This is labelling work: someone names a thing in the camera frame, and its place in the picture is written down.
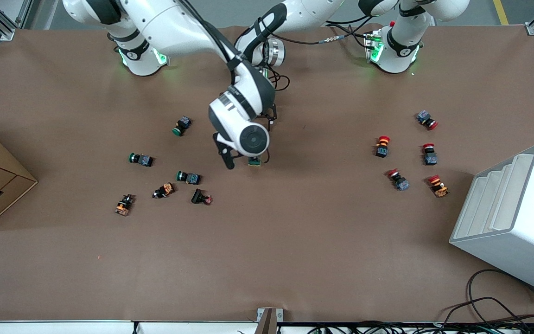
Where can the white table edge rail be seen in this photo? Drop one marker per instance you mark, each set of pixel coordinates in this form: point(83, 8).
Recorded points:
point(63, 328)

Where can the red button blue body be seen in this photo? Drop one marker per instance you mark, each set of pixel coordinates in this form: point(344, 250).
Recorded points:
point(427, 119)
point(429, 155)
point(397, 179)

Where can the brown table cover sheet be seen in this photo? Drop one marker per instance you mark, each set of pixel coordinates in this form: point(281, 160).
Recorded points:
point(318, 241)

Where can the black switch orange body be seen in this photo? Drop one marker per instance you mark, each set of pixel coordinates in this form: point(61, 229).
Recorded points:
point(164, 190)
point(124, 204)

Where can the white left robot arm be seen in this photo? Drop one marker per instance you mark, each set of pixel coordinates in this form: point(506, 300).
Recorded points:
point(401, 41)

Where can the metal table edge bracket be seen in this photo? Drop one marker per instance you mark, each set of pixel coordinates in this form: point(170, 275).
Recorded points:
point(267, 320)

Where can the green button blue body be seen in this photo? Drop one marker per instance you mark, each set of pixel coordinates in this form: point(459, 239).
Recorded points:
point(141, 159)
point(181, 125)
point(188, 177)

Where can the white slotted organizer box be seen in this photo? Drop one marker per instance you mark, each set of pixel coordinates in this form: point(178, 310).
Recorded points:
point(526, 208)

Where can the red button orange clear body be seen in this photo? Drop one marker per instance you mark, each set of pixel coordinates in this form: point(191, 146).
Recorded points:
point(437, 185)

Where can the red button orange ringed neck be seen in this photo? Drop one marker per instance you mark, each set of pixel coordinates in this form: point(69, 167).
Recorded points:
point(382, 146)

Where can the black square indicator switch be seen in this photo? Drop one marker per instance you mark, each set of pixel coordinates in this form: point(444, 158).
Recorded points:
point(200, 196)

